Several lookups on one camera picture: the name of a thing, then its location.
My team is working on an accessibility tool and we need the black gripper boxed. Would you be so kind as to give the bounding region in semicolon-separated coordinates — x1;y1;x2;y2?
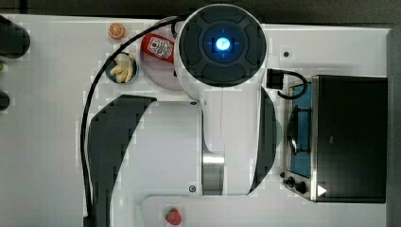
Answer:
266;69;284;89

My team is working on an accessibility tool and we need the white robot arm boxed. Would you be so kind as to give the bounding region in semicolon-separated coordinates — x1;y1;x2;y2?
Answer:
88;4;276;227

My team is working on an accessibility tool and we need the green mug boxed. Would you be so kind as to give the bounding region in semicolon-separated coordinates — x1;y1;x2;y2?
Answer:
276;121;284;147

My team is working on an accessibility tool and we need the black toaster oven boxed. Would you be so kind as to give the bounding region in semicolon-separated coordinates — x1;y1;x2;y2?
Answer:
281;75;388;203

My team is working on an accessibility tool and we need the pink plate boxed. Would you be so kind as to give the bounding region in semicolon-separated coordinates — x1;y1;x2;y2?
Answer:
140;25;183;92

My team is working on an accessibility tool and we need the red ketchup bottle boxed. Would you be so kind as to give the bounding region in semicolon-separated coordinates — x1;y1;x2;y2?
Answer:
141;33;175;63

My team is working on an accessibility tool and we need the peeled banana toy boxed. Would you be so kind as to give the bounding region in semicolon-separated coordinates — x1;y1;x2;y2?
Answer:
111;54;135;83

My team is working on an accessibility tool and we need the blue bowl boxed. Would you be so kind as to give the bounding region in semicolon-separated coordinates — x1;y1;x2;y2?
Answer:
106;52;138;84

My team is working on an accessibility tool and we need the orange slice toy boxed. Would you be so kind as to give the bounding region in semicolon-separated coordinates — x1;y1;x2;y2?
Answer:
108;23;126;39

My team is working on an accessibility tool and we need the strawberry toy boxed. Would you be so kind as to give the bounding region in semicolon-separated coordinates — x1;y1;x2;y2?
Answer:
165;207;182;226

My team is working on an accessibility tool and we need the black cylinder upper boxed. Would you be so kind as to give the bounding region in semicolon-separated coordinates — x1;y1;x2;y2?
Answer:
0;16;30;59

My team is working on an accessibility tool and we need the black round object lower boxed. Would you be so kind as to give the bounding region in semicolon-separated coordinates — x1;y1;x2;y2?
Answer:
0;91;10;111

